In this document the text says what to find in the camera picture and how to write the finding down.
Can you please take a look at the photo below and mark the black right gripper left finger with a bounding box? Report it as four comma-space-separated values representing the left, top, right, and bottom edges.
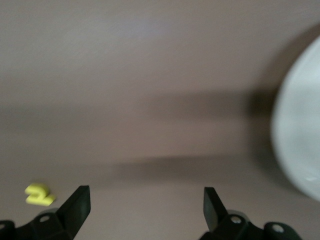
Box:
0, 185, 92, 240

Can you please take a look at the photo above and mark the yellow foam letter h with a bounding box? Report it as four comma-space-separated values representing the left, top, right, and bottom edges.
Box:
24, 183, 56, 207

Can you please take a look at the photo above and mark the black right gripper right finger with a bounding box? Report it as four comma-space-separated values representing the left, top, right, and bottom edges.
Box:
198, 186, 304, 240

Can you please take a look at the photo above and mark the brown table cover sheet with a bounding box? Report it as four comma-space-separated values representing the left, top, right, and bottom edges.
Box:
0, 0, 320, 240

